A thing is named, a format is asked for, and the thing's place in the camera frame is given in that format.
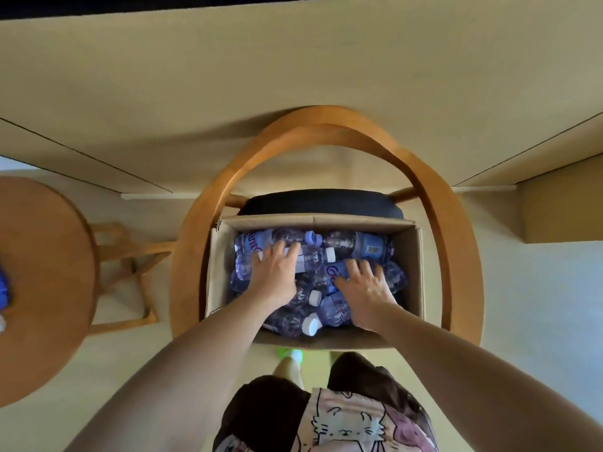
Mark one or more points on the person's leg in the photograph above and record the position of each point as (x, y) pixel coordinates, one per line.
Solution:
(288, 374)

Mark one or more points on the person's left forearm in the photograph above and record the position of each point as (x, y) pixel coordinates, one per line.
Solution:
(188, 376)

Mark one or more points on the person's left hand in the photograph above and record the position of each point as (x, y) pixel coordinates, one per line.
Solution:
(275, 280)

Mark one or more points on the brown cardboard box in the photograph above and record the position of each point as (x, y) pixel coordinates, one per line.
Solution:
(219, 272)

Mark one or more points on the blue object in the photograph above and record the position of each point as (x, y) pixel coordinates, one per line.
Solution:
(3, 289)

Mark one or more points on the green shoe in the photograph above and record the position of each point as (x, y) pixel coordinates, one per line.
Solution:
(291, 355)

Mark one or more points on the person's right forearm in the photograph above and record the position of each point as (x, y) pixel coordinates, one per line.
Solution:
(471, 381)

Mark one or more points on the person's left little finger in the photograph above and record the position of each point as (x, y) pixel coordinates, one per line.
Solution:
(257, 263)

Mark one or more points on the wooden round-back chair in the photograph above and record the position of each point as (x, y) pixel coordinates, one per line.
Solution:
(459, 258)

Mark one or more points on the white object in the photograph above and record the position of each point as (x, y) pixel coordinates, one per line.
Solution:
(2, 323)

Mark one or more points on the person's left middle finger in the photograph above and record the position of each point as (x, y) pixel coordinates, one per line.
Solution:
(282, 254)

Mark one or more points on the round wooden side table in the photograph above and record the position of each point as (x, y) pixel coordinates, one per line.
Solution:
(42, 287)

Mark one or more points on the person's right middle finger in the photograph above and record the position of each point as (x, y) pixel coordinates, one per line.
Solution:
(367, 269)

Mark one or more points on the pile of plastic water bottles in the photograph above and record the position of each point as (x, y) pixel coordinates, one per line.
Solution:
(329, 251)

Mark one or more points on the person's right thumb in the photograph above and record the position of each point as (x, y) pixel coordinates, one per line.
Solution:
(342, 294)

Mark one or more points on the person's right hand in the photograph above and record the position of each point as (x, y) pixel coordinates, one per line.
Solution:
(370, 296)

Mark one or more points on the black chair seat cushion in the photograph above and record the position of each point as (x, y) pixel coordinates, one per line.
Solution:
(325, 203)

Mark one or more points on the pink cat-print shirt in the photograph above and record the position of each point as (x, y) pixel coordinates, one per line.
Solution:
(348, 423)

